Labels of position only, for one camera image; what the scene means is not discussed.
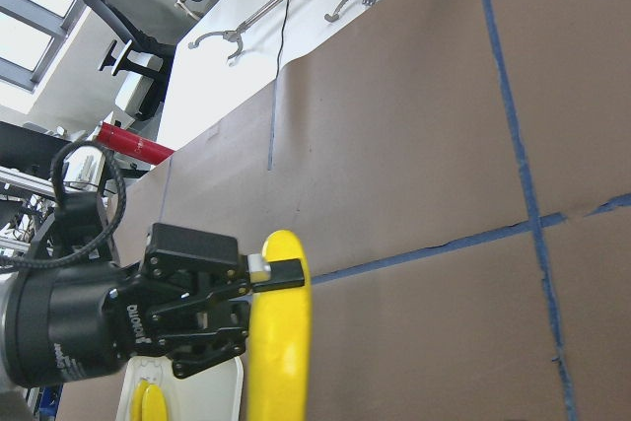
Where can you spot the red cylinder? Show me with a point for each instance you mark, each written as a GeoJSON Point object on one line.
{"type": "Point", "coordinates": [132, 145]}

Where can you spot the yellow banana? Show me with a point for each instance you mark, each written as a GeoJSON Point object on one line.
{"type": "Point", "coordinates": [153, 405]}
{"type": "Point", "coordinates": [136, 402]}
{"type": "Point", "coordinates": [280, 336]}

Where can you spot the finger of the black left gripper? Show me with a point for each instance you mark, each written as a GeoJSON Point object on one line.
{"type": "Point", "coordinates": [258, 268]}
{"type": "Point", "coordinates": [284, 274]}

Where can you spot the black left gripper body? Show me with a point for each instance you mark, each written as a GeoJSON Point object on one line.
{"type": "Point", "coordinates": [183, 301]}

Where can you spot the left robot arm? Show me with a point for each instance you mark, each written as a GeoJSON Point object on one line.
{"type": "Point", "coordinates": [186, 300]}

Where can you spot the white bear tray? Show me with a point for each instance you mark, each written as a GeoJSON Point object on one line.
{"type": "Point", "coordinates": [213, 394]}

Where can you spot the long metal reacher grabber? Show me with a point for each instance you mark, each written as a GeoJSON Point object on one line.
{"type": "Point", "coordinates": [236, 35]}

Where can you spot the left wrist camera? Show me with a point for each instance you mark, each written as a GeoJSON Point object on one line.
{"type": "Point", "coordinates": [79, 231]}

